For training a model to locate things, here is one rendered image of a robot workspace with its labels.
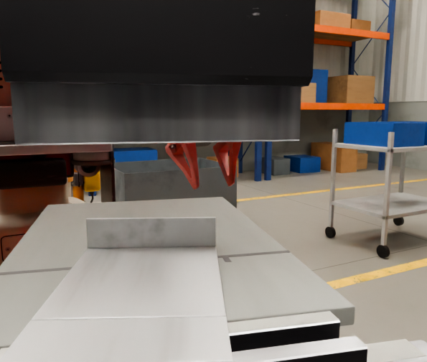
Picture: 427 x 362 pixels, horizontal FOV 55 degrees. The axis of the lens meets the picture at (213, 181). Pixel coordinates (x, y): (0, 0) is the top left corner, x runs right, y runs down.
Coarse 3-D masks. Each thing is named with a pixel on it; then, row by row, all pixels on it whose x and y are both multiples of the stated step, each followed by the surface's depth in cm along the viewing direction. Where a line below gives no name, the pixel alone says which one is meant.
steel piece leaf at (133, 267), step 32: (96, 224) 27; (128, 224) 27; (160, 224) 27; (192, 224) 27; (96, 256) 26; (128, 256) 26; (160, 256) 26; (192, 256) 26; (64, 288) 21; (96, 288) 21; (128, 288) 21; (160, 288) 21; (192, 288) 21
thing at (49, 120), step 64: (0, 0) 12; (64, 0) 12; (128, 0) 13; (192, 0) 13; (256, 0) 14; (64, 64) 13; (128, 64) 13; (192, 64) 13; (256, 64) 14; (64, 128) 14; (128, 128) 14; (192, 128) 15; (256, 128) 15
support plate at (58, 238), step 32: (32, 224) 34; (64, 224) 34; (224, 224) 34; (32, 256) 26; (64, 256) 26; (256, 256) 26; (288, 256) 26; (0, 288) 21; (32, 288) 21; (224, 288) 21; (256, 288) 21; (288, 288) 21; (320, 288) 21; (0, 320) 18; (352, 320) 20
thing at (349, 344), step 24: (240, 336) 17; (264, 336) 17; (288, 336) 18; (312, 336) 18; (336, 336) 18; (240, 360) 15; (264, 360) 15; (288, 360) 15; (312, 360) 16; (336, 360) 16; (360, 360) 16
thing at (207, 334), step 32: (32, 320) 18; (64, 320) 18; (96, 320) 18; (128, 320) 18; (160, 320) 18; (192, 320) 18; (224, 320) 18; (32, 352) 15; (64, 352) 15; (96, 352) 15; (128, 352) 15; (160, 352) 15; (192, 352) 15; (224, 352) 15
